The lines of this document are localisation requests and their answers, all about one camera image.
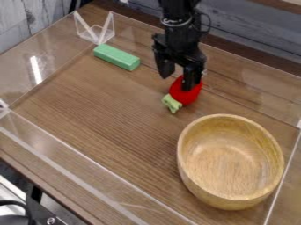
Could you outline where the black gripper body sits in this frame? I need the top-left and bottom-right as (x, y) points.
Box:
(151, 20), (207, 68)

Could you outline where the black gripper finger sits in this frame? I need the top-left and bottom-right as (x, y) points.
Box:
(153, 49), (175, 79)
(180, 63), (204, 91)

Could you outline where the red plush radish toy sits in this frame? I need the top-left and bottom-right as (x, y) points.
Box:
(160, 76), (202, 113)

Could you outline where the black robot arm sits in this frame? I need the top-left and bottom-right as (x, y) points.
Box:
(151, 0), (211, 91)

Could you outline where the green rectangular block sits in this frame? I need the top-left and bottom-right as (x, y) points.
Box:
(92, 44), (140, 71)

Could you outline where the wooden bowl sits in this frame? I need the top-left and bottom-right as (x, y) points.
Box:
(176, 113), (285, 211)

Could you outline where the clear acrylic corner bracket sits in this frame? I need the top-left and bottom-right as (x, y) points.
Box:
(72, 11), (115, 45)

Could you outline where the clear acrylic tray wall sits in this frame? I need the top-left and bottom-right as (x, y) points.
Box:
(0, 100), (196, 225)

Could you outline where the black table clamp bracket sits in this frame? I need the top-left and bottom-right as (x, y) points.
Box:
(25, 184), (68, 225)

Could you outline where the black cable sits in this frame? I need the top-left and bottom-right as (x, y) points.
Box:
(0, 200), (30, 225)

